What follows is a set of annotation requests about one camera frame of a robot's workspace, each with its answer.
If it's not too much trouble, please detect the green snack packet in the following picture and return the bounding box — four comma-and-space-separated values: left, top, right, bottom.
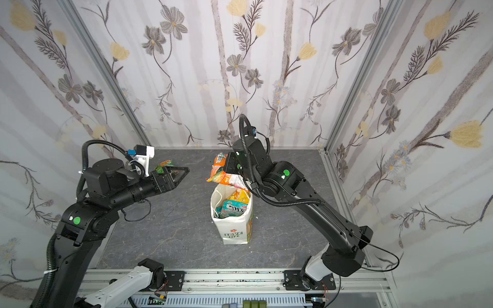
155, 160, 174, 173

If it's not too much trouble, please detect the orange pink snack packet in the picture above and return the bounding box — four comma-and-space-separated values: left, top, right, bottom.
207, 153, 247, 190

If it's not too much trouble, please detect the white printed paper bag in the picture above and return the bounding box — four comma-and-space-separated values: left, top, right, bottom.
210, 184, 254, 245

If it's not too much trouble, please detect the yellow orange chips packet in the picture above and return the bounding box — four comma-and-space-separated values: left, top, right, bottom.
227, 189, 250, 205

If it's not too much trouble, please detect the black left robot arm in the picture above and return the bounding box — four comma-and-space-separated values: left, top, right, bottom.
31, 159, 190, 307

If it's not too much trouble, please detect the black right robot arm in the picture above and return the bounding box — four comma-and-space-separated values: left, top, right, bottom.
225, 136, 373, 281

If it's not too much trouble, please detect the teal snack packet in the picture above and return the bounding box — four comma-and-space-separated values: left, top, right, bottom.
215, 200, 248, 219

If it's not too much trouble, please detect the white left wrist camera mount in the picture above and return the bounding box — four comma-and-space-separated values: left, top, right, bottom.
127, 145, 155, 177

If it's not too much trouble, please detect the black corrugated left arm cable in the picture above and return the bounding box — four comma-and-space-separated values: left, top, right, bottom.
75, 139, 147, 201

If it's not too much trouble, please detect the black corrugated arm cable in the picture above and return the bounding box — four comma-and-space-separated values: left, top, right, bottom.
75, 139, 147, 201
238, 113, 326, 208

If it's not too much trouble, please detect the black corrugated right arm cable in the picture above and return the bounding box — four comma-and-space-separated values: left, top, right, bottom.
238, 113, 326, 208

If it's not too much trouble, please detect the white cable duct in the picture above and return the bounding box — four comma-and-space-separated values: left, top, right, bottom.
132, 294, 313, 307

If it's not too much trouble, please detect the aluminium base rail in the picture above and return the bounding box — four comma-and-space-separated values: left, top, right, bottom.
78, 268, 395, 295

